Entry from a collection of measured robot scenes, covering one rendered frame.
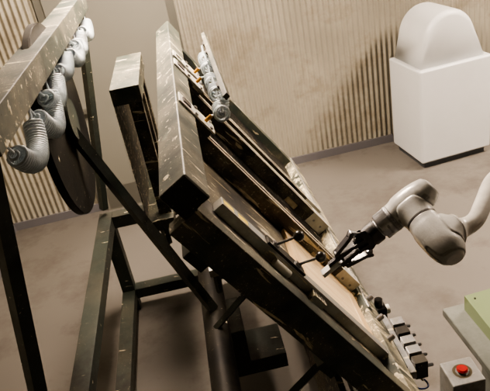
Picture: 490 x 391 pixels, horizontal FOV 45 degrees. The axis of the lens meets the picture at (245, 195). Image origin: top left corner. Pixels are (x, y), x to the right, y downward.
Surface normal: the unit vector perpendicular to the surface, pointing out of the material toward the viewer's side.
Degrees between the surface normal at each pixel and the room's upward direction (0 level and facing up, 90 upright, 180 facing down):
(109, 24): 90
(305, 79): 90
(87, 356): 0
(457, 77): 90
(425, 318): 0
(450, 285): 0
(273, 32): 90
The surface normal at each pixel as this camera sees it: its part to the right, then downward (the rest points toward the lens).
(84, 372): -0.17, -0.87
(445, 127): 0.25, 0.42
